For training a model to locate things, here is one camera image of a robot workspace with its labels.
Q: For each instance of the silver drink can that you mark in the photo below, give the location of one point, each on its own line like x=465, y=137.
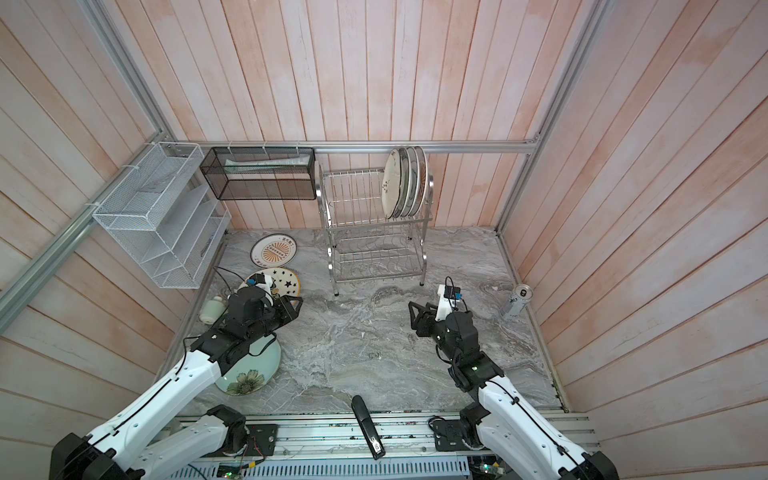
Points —
x=517, y=303

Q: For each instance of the cream plate floral rim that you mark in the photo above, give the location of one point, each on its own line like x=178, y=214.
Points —
x=391, y=183

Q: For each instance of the light green flower plate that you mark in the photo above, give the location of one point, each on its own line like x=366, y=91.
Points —
x=253, y=371

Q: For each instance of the pale green ceramic bottle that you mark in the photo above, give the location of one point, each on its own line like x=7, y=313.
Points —
x=212, y=310

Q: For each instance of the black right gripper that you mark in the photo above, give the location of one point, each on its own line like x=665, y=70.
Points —
x=426, y=317

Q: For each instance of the cream plate stars cartoon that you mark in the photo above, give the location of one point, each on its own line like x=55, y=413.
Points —
x=284, y=281

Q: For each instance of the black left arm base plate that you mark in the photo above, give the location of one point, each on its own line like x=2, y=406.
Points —
x=252, y=441

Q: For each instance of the black mesh basket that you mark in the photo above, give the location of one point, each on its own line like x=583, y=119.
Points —
x=260, y=173

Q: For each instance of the stainless steel dish rack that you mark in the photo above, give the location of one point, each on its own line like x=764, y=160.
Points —
x=363, y=243

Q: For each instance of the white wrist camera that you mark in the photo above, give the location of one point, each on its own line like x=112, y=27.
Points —
x=447, y=302
x=262, y=281

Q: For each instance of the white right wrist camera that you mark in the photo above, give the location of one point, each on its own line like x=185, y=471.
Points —
x=447, y=302

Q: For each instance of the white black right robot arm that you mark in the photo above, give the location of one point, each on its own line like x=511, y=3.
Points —
x=500, y=418

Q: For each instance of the black stapler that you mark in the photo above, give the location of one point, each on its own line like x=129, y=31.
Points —
x=368, y=428

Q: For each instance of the small orange sunburst plate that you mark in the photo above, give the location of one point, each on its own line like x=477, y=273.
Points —
x=273, y=250

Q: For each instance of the white wire mesh shelf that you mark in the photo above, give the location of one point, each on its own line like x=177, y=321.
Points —
x=169, y=227

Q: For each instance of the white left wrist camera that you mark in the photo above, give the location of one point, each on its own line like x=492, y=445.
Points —
x=262, y=281

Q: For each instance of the white plate green clover design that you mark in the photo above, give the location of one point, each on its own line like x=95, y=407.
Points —
x=419, y=176

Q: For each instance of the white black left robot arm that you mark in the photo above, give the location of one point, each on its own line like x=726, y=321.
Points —
x=126, y=447

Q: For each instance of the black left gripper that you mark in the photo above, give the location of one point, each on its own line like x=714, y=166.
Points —
x=286, y=308

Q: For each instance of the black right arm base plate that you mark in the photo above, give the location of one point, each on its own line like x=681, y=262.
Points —
x=452, y=435

